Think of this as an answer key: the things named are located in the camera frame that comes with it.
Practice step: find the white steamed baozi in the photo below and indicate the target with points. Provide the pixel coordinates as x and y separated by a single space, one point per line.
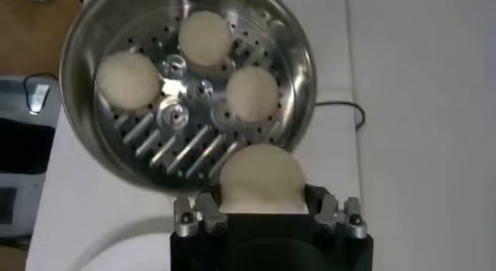
263 175
252 92
128 81
205 36

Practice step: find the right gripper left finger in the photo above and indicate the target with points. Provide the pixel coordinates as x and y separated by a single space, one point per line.
209 214

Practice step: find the steel steamer basket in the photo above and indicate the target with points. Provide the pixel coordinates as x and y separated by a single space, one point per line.
193 90

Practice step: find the grey robot chassis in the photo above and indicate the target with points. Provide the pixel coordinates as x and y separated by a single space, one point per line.
23 148

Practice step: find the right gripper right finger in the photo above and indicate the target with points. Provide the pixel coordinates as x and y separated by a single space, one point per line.
329 212

